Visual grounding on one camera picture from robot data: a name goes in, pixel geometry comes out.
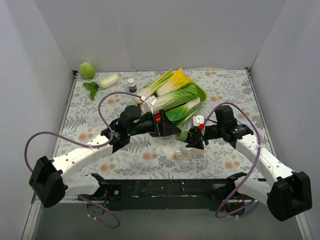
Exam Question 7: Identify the green pill bottle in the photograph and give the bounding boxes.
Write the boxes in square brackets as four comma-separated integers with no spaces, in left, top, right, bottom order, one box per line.
[175,130,194,143]

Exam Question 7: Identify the clear weekly pill organizer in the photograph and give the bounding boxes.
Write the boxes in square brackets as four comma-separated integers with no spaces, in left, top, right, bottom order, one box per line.
[174,148,204,160]

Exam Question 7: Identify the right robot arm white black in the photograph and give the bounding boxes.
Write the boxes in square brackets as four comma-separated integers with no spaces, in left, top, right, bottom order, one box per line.
[178,102,313,222]

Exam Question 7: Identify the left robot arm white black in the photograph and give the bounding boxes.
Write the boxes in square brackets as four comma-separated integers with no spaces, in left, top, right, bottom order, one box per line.
[29,105,182,208]

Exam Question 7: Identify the red chili peppers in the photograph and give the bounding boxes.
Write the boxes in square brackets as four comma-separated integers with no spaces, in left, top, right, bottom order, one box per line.
[155,112,163,123]

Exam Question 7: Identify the bok choy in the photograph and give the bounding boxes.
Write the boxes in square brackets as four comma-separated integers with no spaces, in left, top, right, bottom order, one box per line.
[165,97,202,126]

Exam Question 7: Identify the leek white green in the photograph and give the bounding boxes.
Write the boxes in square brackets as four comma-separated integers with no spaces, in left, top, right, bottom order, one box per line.
[136,69,174,104]

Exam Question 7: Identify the green napa cabbage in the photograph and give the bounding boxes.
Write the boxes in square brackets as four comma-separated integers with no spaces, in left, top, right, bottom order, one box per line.
[152,83,199,112]

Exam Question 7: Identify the green plastic tray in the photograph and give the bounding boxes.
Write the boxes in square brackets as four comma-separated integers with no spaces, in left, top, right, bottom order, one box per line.
[135,81,208,128]

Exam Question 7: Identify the yellow napa cabbage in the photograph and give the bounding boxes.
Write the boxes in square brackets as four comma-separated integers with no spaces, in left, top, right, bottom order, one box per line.
[156,68,193,97]

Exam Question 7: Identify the white blue pill bottle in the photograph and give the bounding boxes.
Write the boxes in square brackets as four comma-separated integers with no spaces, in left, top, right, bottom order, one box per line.
[127,77,137,93]

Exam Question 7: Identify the floral patterned table mat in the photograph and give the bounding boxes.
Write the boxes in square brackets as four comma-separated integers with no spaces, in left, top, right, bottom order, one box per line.
[62,69,271,179]

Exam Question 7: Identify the white radish with leaves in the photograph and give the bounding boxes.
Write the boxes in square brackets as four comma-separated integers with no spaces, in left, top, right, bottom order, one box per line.
[83,74,120,101]

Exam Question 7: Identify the green round cabbage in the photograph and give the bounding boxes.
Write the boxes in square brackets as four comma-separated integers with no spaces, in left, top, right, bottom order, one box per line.
[79,62,96,79]

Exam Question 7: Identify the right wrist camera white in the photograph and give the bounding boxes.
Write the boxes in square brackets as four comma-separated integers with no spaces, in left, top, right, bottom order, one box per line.
[191,115,206,132]

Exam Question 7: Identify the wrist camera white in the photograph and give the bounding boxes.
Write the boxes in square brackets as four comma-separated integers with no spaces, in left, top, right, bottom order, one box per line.
[191,115,206,132]
[140,95,157,114]

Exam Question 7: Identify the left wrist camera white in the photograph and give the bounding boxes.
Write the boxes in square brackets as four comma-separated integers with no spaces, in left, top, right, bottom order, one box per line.
[140,95,157,114]

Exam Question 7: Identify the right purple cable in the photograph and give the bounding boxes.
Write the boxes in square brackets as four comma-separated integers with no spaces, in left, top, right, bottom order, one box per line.
[203,102,262,219]

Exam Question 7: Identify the purple cable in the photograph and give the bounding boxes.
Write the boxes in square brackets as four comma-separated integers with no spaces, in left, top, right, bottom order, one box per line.
[24,91,148,229]
[203,102,262,219]

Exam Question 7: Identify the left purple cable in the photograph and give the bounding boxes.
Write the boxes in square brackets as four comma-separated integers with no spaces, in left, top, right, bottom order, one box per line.
[24,91,148,229]

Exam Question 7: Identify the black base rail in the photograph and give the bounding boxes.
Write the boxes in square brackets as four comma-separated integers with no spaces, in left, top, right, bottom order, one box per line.
[77,178,251,212]

